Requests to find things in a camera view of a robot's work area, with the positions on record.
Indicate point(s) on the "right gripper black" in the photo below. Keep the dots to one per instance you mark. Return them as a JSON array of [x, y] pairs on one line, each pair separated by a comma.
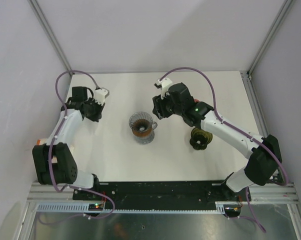
[[159, 106]]

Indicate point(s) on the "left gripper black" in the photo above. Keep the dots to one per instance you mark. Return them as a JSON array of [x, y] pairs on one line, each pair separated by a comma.
[[97, 117]]

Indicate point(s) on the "clear glass dripper cone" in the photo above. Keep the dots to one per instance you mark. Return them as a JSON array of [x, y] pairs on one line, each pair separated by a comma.
[[140, 121]]

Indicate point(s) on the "clear glass carafe server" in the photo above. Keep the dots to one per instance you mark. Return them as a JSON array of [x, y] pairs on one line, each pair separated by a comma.
[[147, 136]]

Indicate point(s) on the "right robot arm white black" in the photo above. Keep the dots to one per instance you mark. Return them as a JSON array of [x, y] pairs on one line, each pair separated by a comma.
[[263, 153]]

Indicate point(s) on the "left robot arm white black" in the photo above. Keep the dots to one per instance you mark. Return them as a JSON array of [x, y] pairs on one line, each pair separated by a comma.
[[65, 171]]

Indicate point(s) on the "olive green dripper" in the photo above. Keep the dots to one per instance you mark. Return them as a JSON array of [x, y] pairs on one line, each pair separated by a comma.
[[199, 139]]

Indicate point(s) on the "orange white box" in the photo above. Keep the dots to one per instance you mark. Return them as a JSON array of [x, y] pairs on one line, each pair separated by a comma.
[[41, 141]]

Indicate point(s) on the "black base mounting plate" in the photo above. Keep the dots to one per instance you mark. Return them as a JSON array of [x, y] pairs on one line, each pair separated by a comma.
[[169, 194]]

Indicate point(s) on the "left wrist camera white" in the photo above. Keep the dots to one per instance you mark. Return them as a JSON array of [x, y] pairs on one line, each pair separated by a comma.
[[100, 95]]

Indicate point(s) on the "grey cable duct rail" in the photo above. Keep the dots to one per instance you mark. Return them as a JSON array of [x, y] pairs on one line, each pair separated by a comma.
[[83, 207]]

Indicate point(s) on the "left aluminium frame post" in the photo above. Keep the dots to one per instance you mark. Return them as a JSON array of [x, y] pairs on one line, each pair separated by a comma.
[[43, 21]]

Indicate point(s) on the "aluminium frame post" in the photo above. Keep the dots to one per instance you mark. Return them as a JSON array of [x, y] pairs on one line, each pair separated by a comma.
[[274, 28], [43, 21]]

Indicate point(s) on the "right aluminium frame post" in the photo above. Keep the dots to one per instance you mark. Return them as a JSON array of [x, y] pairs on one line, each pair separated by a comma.
[[274, 28]]

